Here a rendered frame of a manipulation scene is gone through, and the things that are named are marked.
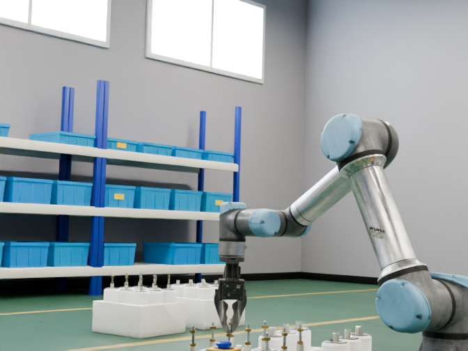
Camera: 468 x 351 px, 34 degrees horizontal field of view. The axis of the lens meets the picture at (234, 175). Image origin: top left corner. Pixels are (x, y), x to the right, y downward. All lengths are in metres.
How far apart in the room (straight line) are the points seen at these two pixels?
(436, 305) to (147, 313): 2.88
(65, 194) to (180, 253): 1.45
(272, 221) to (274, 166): 7.82
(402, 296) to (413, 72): 7.90
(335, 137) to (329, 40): 8.51
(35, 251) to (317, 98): 4.89
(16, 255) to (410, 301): 5.22
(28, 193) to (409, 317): 5.25
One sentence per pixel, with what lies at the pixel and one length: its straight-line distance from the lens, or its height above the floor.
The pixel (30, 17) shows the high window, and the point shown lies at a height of 2.56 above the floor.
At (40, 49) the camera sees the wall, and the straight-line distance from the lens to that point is 7.77.
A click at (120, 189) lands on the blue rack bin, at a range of 7.28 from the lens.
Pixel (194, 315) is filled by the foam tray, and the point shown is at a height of 0.08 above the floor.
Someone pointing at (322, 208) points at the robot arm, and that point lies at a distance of 2.11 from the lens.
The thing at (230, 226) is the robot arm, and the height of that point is 0.63.
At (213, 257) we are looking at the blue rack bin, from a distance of 8.09.
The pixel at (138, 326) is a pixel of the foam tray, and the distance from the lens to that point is 4.44.
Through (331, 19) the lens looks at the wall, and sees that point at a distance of 10.41.
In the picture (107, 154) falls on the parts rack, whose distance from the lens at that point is 7.15.
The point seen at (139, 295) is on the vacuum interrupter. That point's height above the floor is 0.23.
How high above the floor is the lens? 0.62
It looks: 4 degrees up
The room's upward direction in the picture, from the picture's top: 2 degrees clockwise
